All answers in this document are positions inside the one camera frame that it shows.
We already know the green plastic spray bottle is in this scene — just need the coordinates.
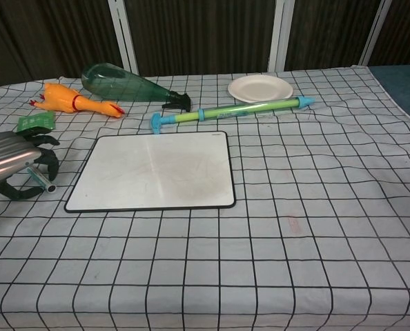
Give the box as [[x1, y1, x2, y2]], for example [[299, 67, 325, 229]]
[[81, 63, 192, 109]]

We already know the green blue water squirter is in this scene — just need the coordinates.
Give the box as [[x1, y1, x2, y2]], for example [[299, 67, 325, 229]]
[[150, 96, 316, 136]]

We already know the blue table surface cover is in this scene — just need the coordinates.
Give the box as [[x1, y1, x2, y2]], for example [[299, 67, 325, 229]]
[[368, 63, 410, 128]]

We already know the white paper plate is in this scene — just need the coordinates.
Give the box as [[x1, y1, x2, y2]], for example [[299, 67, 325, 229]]
[[227, 75, 294, 103]]

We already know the orange rubber chicken toy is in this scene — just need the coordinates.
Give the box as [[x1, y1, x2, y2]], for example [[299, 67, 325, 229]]
[[29, 82, 126, 120]]

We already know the white black grid tablecloth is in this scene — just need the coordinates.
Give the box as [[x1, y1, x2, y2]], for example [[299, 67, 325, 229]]
[[0, 64, 410, 331]]

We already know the white metal slotted post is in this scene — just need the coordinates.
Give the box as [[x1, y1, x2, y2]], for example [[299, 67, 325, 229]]
[[267, 0, 295, 71], [358, 0, 393, 67], [107, 0, 139, 76]]

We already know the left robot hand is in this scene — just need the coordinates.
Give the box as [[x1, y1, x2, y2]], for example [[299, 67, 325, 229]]
[[0, 131, 61, 202]]

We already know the white dry-erase board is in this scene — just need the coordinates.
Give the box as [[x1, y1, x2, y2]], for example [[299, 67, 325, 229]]
[[64, 130, 237, 213]]

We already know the teal whiteboard marker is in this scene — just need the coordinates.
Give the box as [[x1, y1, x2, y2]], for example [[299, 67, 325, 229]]
[[26, 167, 57, 193]]

